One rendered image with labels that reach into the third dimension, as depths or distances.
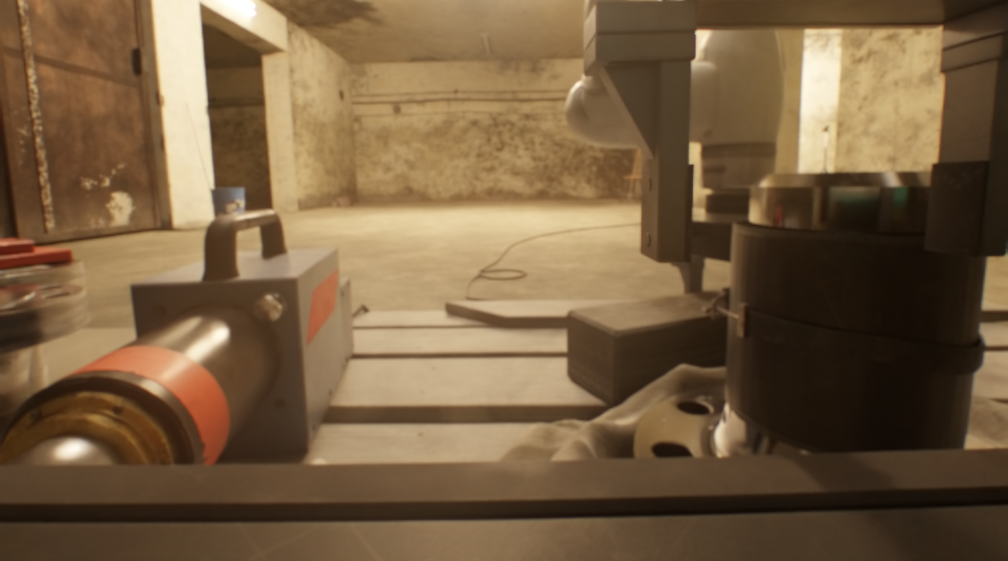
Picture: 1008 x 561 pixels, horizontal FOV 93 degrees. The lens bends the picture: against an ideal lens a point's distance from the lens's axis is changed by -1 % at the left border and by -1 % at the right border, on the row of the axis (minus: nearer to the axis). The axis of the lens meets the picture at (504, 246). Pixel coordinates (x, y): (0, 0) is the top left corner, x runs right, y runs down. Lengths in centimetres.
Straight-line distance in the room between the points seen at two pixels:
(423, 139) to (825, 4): 1077
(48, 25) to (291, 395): 475
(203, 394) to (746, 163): 59
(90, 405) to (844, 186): 42
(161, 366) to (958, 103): 43
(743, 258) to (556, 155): 1047
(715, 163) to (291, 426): 55
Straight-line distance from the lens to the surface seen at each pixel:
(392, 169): 1107
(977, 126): 29
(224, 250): 50
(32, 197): 478
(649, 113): 22
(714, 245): 70
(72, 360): 148
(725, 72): 67
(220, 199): 538
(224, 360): 40
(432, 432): 53
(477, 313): 89
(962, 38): 30
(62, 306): 82
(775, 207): 34
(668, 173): 21
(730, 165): 66
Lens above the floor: 39
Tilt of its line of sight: 7 degrees down
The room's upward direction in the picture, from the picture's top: 1 degrees counter-clockwise
